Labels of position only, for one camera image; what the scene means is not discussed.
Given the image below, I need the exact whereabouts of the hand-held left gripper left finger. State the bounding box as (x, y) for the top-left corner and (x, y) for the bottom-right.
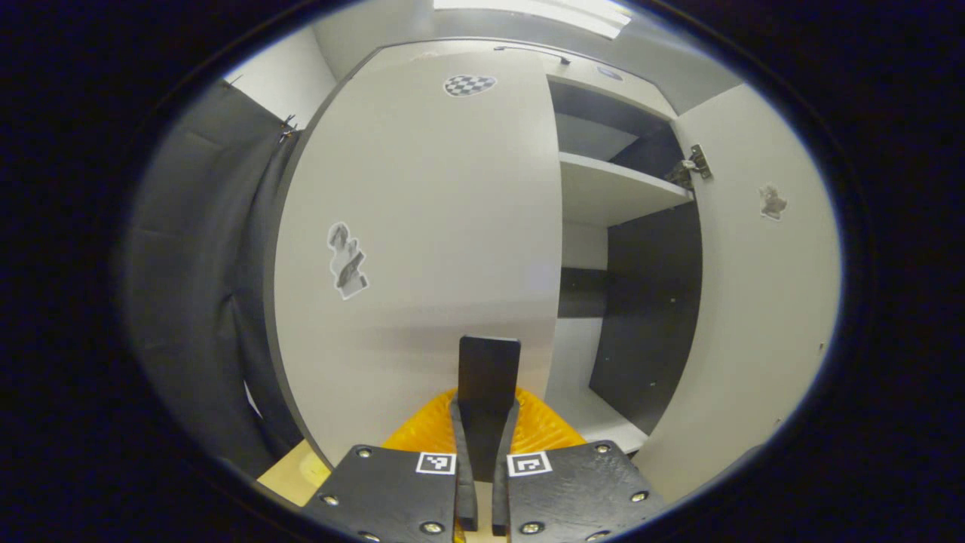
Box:
(302, 387), (479, 543)

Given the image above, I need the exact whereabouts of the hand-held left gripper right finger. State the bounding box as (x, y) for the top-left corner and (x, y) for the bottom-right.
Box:
(492, 387), (668, 543)

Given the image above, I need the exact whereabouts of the black door handle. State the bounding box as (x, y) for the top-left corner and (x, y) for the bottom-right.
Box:
(457, 336), (522, 483)

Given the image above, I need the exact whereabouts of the grey double-door shoe cabinet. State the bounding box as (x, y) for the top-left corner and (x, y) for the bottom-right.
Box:
(362, 38), (706, 457)

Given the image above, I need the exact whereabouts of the grey shoe cabinet door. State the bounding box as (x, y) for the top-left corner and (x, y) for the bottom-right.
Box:
(632, 83), (843, 505)
(273, 51), (565, 470)

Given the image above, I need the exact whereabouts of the white cabinet bottom shelf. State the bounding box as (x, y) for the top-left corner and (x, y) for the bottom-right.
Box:
(544, 385), (649, 453)

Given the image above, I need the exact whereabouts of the white cabinet shelf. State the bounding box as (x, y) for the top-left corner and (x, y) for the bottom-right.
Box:
(559, 151), (694, 227)
(544, 385), (649, 453)

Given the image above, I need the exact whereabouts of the metal door hinge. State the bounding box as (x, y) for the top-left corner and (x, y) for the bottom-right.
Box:
(665, 143), (713, 189)

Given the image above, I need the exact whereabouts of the black backdrop cloth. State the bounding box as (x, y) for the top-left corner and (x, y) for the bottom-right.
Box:
(121, 79), (306, 480)

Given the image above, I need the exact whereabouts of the large ceiling light panel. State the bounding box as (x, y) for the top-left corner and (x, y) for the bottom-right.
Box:
(433, 0), (633, 40)

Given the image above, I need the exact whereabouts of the thin black drawer handle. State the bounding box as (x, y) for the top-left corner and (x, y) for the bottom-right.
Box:
(494, 45), (571, 65)

